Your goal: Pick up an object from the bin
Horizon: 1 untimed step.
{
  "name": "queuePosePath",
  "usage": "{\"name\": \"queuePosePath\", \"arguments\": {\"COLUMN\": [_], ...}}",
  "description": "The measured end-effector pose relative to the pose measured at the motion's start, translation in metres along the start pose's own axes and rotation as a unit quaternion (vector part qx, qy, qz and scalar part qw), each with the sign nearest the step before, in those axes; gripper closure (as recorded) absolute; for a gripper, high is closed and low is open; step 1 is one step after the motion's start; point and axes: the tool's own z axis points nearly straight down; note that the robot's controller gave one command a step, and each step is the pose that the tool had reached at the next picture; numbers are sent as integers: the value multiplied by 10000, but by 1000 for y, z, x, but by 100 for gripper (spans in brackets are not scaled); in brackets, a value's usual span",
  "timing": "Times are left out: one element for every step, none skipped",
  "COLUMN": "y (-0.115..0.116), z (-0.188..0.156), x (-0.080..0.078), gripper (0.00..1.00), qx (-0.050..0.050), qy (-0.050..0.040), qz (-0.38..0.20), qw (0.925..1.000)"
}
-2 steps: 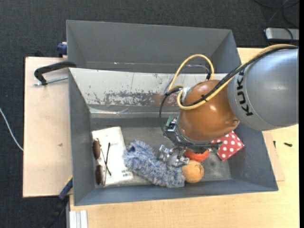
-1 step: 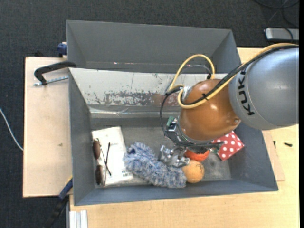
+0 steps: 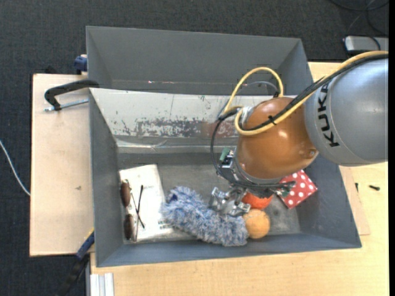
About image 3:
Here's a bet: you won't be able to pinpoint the red-orange round toy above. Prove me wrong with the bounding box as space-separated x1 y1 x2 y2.
241 191 274 210

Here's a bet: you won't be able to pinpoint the blue and white fluffy duster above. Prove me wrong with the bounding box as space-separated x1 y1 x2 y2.
159 186 249 247

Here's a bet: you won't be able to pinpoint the orange ball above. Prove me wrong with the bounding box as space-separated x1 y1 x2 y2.
243 208 271 240

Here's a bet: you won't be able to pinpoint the red box with white dots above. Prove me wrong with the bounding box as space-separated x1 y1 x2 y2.
275 169 318 210

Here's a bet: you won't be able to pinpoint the white paper booklet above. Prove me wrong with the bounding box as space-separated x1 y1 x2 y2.
118 164 177 242

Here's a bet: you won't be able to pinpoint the brown sunglasses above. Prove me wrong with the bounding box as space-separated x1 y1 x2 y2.
120 179 146 244

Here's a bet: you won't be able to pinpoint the grey metal bin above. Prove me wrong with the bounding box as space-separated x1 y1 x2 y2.
85 25 362 268

